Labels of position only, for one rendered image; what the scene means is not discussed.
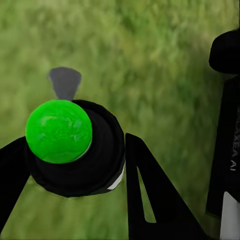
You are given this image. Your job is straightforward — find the pesticide atomizer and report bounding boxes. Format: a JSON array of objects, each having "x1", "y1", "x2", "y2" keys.
[{"x1": 24, "y1": 67, "x2": 126, "y2": 198}]

